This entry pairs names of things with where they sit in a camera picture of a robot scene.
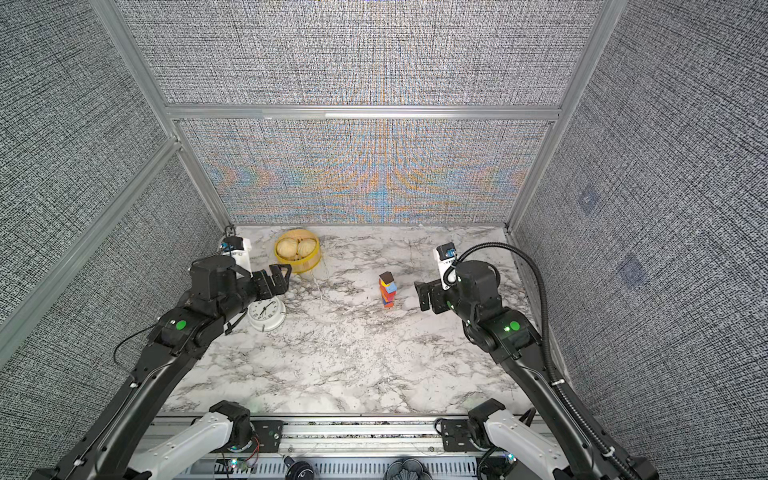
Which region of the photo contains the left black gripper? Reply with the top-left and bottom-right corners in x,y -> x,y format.
221,261 -> 292,326

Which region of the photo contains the red rectangular block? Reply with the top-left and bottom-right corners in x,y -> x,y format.
380,288 -> 395,302

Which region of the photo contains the brown triangular wood block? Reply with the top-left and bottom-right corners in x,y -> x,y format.
379,271 -> 394,285

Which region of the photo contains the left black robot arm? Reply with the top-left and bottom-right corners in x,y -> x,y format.
30,255 -> 292,479

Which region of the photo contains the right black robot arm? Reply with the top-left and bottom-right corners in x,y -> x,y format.
414,261 -> 659,479

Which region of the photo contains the white alarm clock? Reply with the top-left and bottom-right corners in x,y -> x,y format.
247,297 -> 287,333

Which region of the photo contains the left cream bun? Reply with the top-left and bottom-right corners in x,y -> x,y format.
276,237 -> 299,261

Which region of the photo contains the cream bun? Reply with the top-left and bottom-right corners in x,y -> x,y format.
276,237 -> 299,261
297,238 -> 317,259

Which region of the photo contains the yellow bamboo steamer basket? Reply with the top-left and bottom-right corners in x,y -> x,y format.
274,229 -> 321,274

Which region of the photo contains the right cream bun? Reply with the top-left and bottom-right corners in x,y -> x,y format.
297,238 -> 317,259

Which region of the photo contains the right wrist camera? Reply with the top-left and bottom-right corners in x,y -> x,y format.
434,242 -> 457,290

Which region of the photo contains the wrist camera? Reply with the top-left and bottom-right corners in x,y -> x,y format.
219,235 -> 252,273
434,242 -> 457,290

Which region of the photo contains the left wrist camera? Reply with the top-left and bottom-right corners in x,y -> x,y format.
219,235 -> 252,273

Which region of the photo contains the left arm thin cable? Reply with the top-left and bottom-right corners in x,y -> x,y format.
112,325 -> 157,368

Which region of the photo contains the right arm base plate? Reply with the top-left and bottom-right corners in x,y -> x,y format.
435,418 -> 482,453

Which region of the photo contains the aluminium front rail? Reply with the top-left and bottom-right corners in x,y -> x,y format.
110,415 -> 610,462

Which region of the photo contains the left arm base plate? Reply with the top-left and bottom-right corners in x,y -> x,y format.
246,419 -> 285,454

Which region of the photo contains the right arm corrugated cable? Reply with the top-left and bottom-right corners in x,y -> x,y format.
443,241 -> 643,480

